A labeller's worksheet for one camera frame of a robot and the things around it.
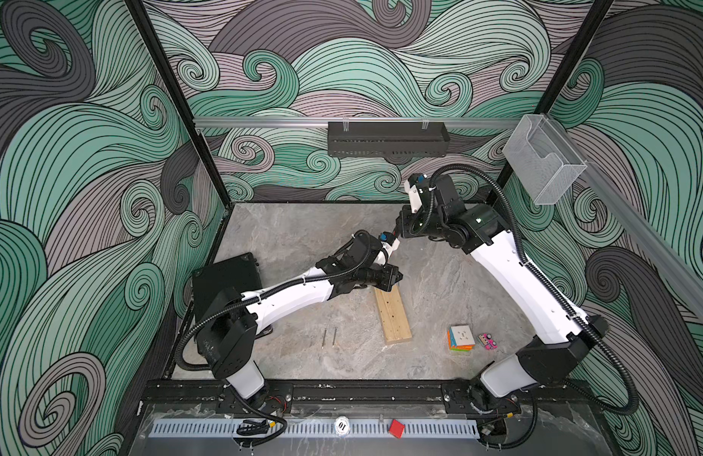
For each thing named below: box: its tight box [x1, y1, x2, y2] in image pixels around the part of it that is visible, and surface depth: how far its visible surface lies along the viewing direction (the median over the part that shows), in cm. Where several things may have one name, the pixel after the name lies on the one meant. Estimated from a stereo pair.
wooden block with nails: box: [374, 284, 413, 345], surface depth 86 cm
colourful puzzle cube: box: [445, 324, 476, 353], surface depth 81 cm
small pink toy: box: [477, 333, 498, 350], surface depth 83 cm
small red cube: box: [389, 418, 405, 439], surface depth 69 cm
